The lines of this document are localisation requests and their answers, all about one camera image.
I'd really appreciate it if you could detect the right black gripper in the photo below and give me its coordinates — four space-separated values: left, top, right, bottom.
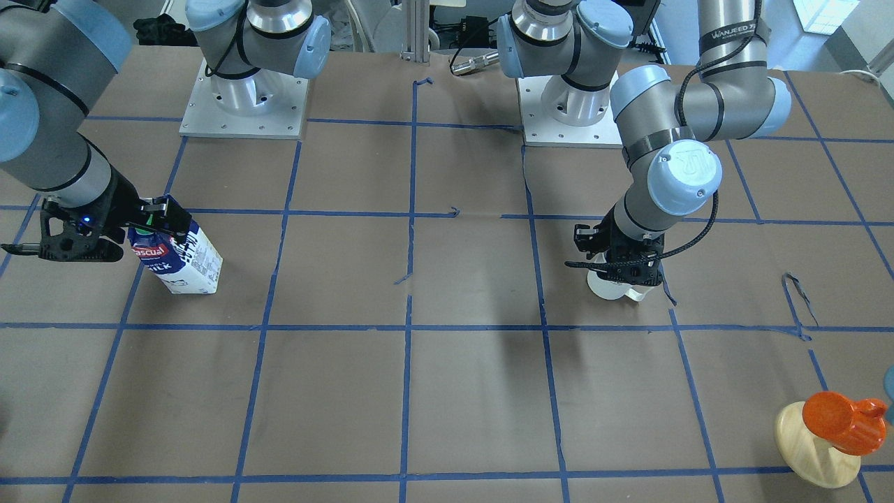
38 169 193 262

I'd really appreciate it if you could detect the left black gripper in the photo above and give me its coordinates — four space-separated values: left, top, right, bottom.
565 210 664 286

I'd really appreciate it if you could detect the white mug grey inside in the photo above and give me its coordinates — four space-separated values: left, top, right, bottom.
587 270 655 302

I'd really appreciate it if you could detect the blue white milk carton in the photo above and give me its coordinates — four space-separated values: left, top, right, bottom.
128 220 223 294

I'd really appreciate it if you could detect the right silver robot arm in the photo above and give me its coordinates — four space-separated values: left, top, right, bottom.
1 1 331 262

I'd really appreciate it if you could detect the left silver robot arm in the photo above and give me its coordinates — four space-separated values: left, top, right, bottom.
496 1 791 300

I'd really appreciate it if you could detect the blue mug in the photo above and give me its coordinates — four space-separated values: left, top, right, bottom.
882 364 894 425

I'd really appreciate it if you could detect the orange mug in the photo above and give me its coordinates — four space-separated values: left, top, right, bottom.
802 391 888 456

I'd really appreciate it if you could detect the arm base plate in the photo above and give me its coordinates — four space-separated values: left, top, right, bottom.
179 61 311 140
516 75 622 149

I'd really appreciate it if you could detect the aluminium frame post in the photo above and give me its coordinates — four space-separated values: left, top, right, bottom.
400 0 430 66

